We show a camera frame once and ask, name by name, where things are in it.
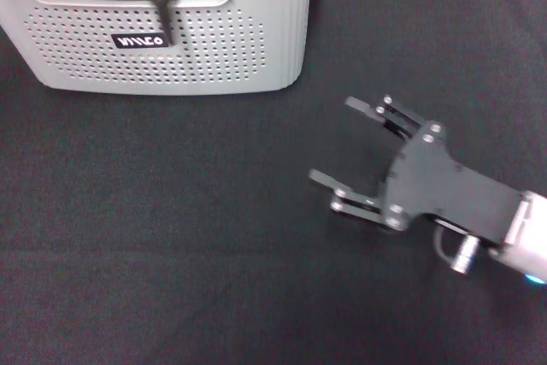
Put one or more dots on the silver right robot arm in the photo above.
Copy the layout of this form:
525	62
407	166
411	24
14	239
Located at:
525	237

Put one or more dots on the black tablecloth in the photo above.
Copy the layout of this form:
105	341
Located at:
213	254

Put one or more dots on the grey perforated storage box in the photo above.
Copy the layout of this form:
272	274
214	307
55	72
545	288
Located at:
239	53

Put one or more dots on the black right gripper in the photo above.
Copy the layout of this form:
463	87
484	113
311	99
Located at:
440	181

